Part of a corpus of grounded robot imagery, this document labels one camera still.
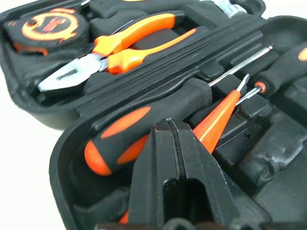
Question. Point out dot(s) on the black orange tape measure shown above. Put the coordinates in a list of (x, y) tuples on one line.
[(48, 26)]

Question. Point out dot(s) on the black tool case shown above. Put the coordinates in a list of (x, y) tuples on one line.
[(263, 167)]

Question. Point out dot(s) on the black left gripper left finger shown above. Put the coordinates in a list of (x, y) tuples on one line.
[(148, 179)]

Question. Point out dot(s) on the orange tester pen screwdriver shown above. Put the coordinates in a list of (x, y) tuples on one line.
[(216, 119)]

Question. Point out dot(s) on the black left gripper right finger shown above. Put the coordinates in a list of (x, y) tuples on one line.
[(211, 172)]

